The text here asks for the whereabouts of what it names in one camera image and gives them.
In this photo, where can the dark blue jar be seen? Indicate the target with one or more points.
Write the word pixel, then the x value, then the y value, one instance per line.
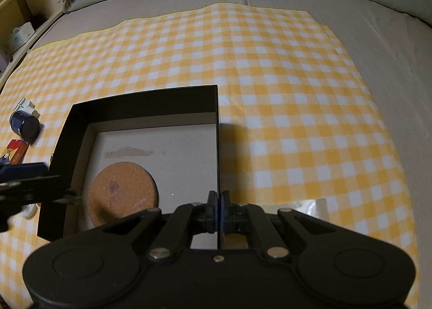
pixel 25 126

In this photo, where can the yellow checked cloth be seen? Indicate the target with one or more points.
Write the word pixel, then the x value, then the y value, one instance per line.
pixel 270 93

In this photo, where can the round cork coaster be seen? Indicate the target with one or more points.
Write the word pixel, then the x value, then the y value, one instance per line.
pixel 123 190

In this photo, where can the white tissue box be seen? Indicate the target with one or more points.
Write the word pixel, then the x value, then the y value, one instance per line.
pixel 18 36

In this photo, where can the black cardboard box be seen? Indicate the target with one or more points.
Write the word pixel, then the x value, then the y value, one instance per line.
pixel 141 116

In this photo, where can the white plug adapter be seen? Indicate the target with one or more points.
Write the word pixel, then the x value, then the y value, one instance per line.
pixel 27 106

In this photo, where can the red card box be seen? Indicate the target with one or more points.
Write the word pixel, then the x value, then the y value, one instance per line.
pixel 17 151

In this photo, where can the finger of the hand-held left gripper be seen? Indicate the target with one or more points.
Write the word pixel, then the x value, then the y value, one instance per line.
pixel 40 190
pixel 23 171

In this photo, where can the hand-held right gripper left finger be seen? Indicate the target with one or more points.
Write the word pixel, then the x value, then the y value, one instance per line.
pixel 213 209

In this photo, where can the small white object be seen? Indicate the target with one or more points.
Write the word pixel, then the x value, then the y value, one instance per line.
pixel 30 211

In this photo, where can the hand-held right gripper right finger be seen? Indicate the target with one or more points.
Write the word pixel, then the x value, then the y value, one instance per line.
pixel 225 209

